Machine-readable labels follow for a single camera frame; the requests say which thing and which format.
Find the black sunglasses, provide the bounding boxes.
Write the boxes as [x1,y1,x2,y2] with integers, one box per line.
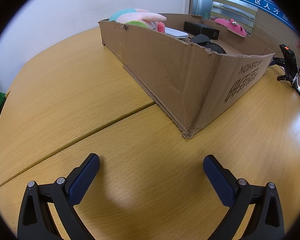
[190,34,227,55]

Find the pink teal plush pig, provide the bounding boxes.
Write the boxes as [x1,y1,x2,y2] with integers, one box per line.
[109,8,167,33]

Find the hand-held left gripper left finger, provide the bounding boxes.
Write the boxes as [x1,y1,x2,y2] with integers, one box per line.
[17,153,100,240]

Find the brown cardboard box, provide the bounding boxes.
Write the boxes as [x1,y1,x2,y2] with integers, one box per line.
[97,13,275,138]

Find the wooden desk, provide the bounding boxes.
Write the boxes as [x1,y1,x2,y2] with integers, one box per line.
[0,26,300,240]

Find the pink plush toy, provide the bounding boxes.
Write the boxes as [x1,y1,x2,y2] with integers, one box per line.
[214,18,247,38]

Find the black camera on tripod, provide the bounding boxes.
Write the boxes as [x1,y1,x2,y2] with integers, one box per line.
[269,44,300,110]

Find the black product box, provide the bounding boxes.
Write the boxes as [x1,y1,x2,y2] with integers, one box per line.
[184,21,220,40]

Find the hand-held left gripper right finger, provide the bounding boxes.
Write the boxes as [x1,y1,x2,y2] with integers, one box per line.
[203,154,285,240]

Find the white rectangular case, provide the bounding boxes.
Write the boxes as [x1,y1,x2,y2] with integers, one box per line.
[164,27,189,38]

